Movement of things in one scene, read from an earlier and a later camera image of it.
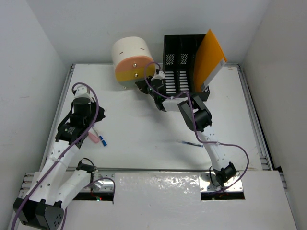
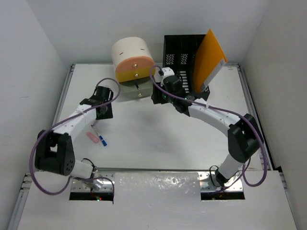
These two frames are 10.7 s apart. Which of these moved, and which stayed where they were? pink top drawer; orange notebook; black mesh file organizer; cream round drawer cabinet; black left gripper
Moved: cream round drawer cabinet; black left gripper
Stayed: black mesh file organizer; orange notebook; pink top drawer
